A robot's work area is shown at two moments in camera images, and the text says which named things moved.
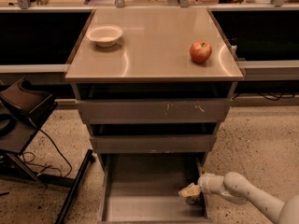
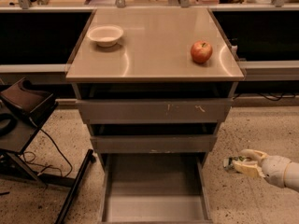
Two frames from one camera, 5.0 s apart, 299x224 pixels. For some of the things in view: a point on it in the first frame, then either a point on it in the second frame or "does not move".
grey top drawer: [191, 111] does not move
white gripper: [206, 183] to [276, 169]
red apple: [201, 50] does not move
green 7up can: [192, 199] to [228, 162]
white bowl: [105, 35] does not move
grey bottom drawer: [143, 189] does not move
